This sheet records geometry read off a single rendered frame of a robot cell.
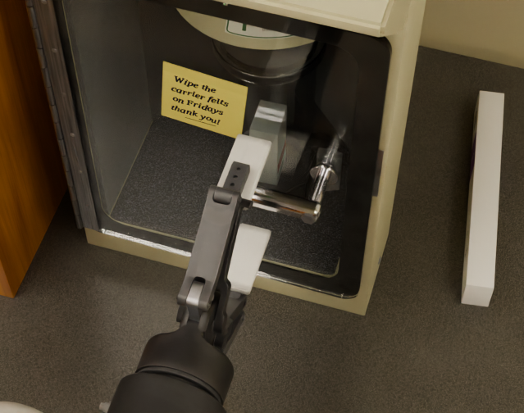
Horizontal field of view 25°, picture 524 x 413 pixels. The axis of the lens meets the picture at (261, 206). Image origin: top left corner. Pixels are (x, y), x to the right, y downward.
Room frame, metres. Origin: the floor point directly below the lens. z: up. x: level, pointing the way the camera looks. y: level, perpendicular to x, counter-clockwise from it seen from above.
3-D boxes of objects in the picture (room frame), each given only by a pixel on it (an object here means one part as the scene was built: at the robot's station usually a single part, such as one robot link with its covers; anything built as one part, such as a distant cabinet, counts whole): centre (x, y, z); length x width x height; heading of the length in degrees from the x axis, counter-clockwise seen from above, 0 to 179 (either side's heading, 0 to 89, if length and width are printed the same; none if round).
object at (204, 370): (0.46, 0.05, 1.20); 0.09 x 0.07 x 0.08; 163
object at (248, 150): (0.58, 0.02, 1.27); 0.07 x 0.03 x 0.01; 163
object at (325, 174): (0.62, -0.02, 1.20); 0.10 x 0.05 x 0.03; 72
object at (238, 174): (0.56, 0.02, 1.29); 0.05 x 0.01 x 0.03; 163
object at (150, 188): (0.67, 0.04, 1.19); 0.30 x 0.01 x 0.40; 72
